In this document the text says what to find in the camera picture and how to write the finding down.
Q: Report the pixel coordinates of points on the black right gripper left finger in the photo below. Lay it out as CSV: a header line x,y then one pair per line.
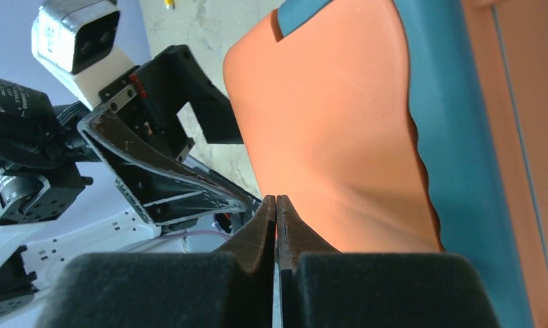
x,y
231,286

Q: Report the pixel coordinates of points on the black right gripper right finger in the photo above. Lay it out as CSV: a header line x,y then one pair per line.
x,y
323,287

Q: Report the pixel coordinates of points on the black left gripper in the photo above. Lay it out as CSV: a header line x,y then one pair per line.
x,y
145,145

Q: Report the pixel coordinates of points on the orange medicine kit box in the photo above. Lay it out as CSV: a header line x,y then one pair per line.
x,y
320,90

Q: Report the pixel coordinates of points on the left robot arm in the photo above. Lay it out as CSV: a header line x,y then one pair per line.
x,y
40,148

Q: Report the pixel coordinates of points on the white yellow thermometer pen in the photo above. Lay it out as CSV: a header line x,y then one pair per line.
x,y
169,4

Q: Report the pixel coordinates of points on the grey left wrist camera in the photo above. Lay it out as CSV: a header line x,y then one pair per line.
x,y
75,42

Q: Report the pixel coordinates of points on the teal box carry handle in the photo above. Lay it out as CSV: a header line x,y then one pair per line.
x,y
455,145

